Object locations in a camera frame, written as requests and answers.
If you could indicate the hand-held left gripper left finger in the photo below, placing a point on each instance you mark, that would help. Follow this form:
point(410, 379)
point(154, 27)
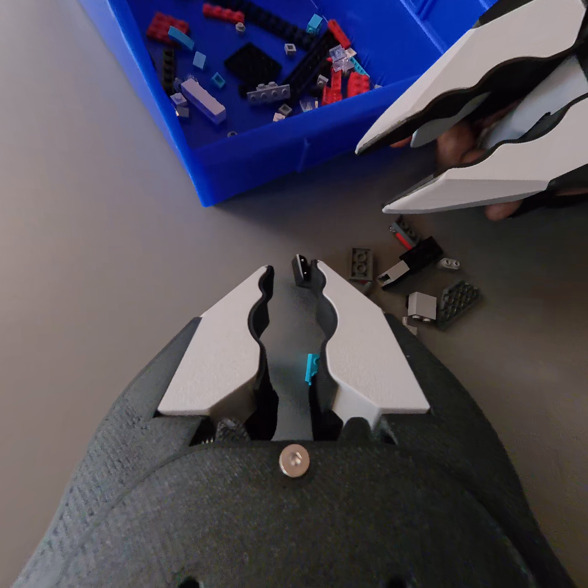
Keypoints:
point(211, 367)

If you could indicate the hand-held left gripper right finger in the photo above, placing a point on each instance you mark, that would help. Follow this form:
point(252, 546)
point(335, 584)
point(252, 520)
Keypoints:
point(372, 367)

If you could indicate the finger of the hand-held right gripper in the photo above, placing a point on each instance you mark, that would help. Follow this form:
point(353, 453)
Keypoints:
point(505, 179)
point(482, 50)

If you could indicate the small light grey plate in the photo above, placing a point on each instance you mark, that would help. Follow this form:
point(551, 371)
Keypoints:
point(410, 324)

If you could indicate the small teal toy brick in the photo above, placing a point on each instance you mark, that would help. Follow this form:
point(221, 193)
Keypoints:
point(312, 367)

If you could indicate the light grey slope brick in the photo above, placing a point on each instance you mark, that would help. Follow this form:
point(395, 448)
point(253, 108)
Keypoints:
point(421, 305)

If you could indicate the small light grey brick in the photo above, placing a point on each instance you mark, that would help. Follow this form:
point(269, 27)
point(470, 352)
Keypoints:
point(449, 263)

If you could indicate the red and dark grey brick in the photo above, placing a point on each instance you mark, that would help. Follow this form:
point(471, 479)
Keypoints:
point(404, 232)

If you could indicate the black and white brick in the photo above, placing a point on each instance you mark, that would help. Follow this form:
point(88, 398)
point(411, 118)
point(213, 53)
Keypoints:
point(415, 259)

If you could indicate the grey desk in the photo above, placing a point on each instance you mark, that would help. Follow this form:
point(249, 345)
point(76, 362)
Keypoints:
point(115, 275)

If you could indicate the person's right hand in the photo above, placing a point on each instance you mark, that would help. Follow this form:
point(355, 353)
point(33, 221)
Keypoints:
point(459, 142)

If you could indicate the dark grey wedge plate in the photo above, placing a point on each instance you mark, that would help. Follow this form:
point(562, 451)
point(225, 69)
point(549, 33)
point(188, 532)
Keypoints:
point(459, 301)

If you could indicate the large blue plastic bin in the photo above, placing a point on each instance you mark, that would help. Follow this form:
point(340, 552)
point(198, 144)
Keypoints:
point(275, 151)

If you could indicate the pile of mixed toy bricks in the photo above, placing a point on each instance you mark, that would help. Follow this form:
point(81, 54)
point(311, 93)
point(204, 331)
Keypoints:
point(252, 64)

